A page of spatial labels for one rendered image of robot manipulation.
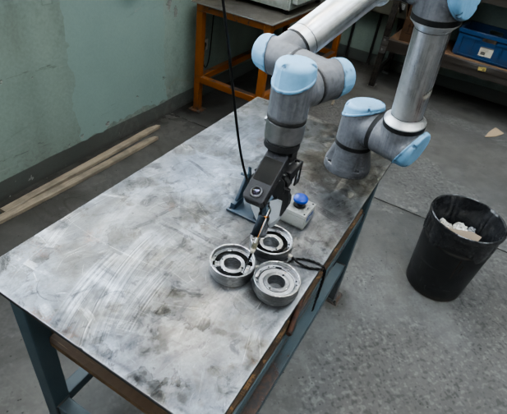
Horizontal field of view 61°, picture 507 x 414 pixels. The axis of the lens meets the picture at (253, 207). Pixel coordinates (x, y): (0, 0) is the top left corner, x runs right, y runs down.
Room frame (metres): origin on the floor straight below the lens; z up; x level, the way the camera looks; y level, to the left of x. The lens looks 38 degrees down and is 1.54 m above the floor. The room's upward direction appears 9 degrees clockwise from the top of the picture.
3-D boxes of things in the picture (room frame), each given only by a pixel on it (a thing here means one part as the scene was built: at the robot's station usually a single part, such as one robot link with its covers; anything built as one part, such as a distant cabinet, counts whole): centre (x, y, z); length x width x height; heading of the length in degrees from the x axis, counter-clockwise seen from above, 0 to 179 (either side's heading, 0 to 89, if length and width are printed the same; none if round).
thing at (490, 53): (3.96, -1.80, 0.56); 0.52 x 0.38 x 0.22; 62
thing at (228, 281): (0.68, 0.03, 0.82); 0.10 x 0.10 x 0.04
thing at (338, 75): (0.83, -0.09, 1.23); 0.11 x 0.11 x 0.08; 49
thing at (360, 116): (1.22, -0.29, 0.97); 0.13 x 0.12 x 0.14; 49
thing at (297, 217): (0.92, -0.12, 0.82); 0.08 x 0.07 x 0.05; 155
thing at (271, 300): (0.65, -0.08, 0.82); 0.10 x 0.10 x 0.04
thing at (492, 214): (1.57, -0.96, 0.21); 0.34 x 0.34 x 0.43
